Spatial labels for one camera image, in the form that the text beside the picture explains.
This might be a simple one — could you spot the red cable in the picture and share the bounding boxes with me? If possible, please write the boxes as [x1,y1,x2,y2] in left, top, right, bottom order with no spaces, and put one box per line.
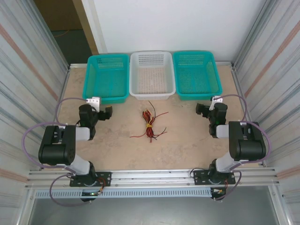
[142,109,152,127]
[130,127,150,139]
[150,111,169,122]

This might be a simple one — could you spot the black cable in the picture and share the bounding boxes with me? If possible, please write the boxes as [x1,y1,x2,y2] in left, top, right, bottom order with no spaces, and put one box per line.
[148,100,157,122]
[150,130,169,139]

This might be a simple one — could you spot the teal plastic basket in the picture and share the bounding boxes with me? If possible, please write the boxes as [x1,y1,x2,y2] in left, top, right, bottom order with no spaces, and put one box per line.
[82,53,130,105]
[172,50,223,102]

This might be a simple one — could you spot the white plastic basket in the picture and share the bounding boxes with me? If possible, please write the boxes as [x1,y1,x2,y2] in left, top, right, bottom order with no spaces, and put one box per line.
[129,50,176,101]

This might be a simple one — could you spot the small control board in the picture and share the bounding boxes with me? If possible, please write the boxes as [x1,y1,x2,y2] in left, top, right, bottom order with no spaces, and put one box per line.
[210,187,227,200]
[81,191,104,203]

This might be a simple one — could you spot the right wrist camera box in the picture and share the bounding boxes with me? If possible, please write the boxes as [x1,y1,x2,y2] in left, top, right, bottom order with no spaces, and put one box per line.
[210,95,223,111]

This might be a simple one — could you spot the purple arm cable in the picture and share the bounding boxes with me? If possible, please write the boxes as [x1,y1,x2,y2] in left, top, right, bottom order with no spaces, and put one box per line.
[22,96,92,207]
[214,93,272,202]

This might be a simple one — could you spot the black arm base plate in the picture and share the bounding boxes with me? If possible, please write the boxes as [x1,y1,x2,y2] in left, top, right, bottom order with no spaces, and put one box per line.
[193,169,236,186]
[69,172,112,188]

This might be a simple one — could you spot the aluminium mounting rail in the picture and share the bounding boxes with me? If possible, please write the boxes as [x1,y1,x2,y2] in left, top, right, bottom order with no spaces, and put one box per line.
[24,166,281,190]

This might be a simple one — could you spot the orange floor cable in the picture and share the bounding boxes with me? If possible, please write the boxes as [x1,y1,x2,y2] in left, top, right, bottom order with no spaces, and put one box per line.
[54,29,71,38]

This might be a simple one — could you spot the beige door frame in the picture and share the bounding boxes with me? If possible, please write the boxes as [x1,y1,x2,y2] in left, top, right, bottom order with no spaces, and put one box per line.
[72,0,108,55]

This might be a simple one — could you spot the white slotted cable duct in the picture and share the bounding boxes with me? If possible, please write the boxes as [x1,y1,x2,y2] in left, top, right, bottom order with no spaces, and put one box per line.
[35,188,213,198]

